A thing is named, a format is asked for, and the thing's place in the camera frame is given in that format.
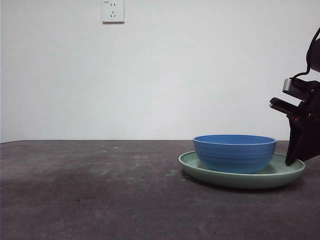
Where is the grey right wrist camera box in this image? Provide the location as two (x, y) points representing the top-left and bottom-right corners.
(282, 78), (302, 98)

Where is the thin black camera cable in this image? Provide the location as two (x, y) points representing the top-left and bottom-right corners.
(291, 70), (312, 81)

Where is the blue ribbed bowl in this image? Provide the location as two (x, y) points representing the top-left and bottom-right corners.
(192, 134), (278, 175)

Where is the white wall socket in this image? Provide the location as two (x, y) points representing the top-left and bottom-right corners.
(102, 0), (125, 25)

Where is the pale green plate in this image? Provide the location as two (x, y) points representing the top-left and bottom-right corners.
(178, 150), (306, 190)

